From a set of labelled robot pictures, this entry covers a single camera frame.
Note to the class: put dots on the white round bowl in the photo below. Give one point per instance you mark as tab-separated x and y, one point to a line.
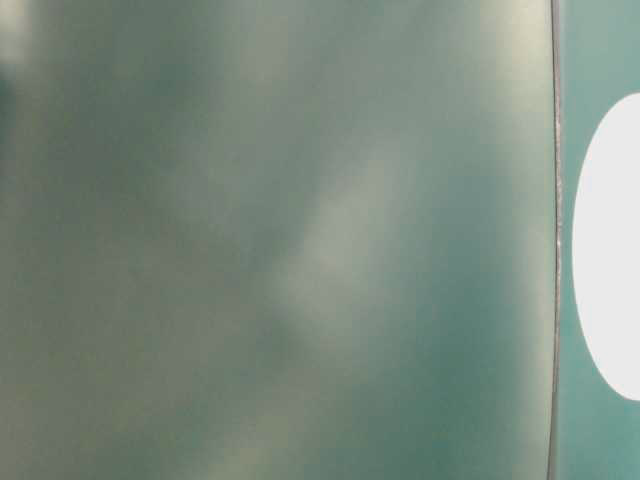
605	247

